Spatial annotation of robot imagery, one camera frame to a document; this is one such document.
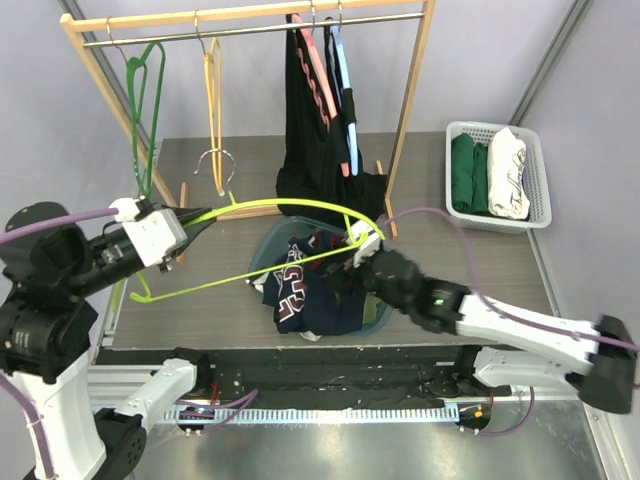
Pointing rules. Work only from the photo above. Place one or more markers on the yellow plastic hanger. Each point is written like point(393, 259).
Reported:
point(213, 82)

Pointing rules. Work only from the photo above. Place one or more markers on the folded white shirt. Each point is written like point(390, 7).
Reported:
point(505, 171)

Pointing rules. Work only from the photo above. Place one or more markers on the neon yellow hanger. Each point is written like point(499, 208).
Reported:
point(235, 254)

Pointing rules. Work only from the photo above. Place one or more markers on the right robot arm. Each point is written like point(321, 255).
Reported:
point(597, 359)

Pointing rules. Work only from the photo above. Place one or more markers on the folded dark green shirt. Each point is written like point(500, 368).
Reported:
point(469, 177)

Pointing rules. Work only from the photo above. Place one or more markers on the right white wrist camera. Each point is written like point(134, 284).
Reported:
point(366, 240)

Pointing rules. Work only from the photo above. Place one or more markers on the teal plastic basin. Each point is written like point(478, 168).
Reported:
point(274, 246)

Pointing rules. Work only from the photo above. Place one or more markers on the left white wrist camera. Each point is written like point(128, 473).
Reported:
point(140, 219)

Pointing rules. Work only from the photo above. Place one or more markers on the white plastic basket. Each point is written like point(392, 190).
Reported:
point(535, 183)

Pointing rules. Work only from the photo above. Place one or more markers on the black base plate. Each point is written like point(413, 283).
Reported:
point(336, 378)

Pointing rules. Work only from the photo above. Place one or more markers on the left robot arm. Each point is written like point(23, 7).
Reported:
point(46, 322)

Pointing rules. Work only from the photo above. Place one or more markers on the olive green tank top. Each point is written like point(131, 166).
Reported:
point(370, 309)

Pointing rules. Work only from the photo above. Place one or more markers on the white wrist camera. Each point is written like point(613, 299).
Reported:
point(366, 240)
point(140, 219)

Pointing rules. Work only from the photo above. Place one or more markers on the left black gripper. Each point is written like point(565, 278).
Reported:
point(185, 213)

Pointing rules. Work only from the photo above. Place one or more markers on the pink hanger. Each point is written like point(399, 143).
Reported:
point(328, 108)

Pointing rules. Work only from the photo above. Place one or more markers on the white slotted cable duct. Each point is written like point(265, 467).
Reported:
point(250, 416)

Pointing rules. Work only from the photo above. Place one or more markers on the black white striped tank top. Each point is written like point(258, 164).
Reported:
point(285, 291)

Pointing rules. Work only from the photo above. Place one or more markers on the light blue hanger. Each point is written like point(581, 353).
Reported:
point(340, 84)

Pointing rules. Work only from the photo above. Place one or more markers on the black dress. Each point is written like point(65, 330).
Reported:
point(314, 150)

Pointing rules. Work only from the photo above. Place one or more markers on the navy tank top maroon trim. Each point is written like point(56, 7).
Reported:
point(323, 313)

